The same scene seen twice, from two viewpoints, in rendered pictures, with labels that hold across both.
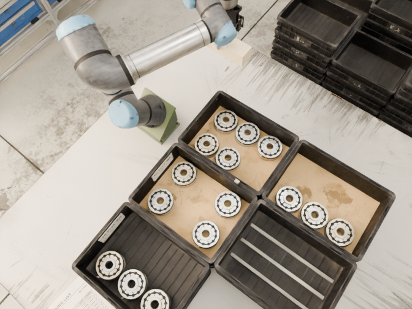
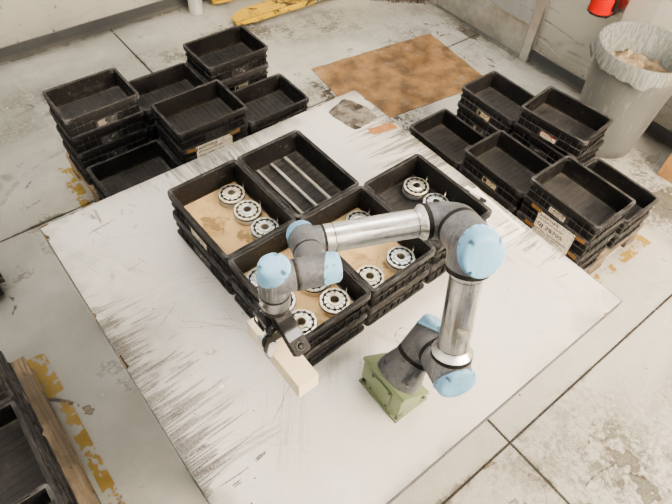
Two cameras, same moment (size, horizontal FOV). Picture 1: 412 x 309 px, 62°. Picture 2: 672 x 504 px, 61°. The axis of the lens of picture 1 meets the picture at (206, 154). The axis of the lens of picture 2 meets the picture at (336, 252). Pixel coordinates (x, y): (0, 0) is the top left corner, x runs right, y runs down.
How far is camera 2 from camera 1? 1.70 m
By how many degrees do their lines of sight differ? 62
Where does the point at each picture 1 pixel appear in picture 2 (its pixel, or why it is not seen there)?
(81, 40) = (471, 218)
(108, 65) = (441, 204)
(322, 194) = (227, 230)
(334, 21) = not seen: outside the picture
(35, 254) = (542, 278)
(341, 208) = (215, 214)
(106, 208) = not seen: hidden behind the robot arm
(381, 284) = not seen: hidden behind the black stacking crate
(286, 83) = (182, 401)
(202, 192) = (352, 260)
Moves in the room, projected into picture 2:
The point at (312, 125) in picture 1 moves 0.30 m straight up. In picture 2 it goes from (182, 331) to (166, 280)
